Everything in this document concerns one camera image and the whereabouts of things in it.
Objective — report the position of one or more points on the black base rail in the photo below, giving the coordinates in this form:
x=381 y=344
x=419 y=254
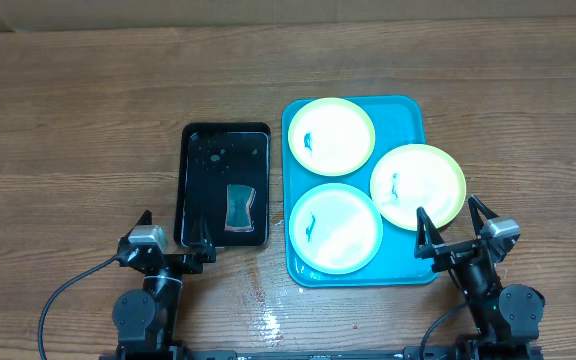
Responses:
x=407 y=353

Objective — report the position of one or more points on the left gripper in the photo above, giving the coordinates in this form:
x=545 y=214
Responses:
x=201 y=246

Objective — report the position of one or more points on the green scrub sponge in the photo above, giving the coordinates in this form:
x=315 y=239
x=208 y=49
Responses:
x=240 y=199

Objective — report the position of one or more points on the light blue plate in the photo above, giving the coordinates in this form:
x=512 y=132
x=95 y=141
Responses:
x=335 y=228

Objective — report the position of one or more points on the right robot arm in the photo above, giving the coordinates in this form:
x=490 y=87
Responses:
x=506 y=317

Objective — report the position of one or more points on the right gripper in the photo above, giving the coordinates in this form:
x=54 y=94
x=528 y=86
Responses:
x=425 y=248

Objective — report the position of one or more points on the black water tray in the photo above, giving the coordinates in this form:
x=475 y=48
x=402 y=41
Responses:
x=214 y=155

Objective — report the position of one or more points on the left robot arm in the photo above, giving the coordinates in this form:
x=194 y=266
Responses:
x=145 y=318

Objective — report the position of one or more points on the yellow-green plate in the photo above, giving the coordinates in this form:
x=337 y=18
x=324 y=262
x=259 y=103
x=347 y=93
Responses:
x=417 y=176
x=331 y=136

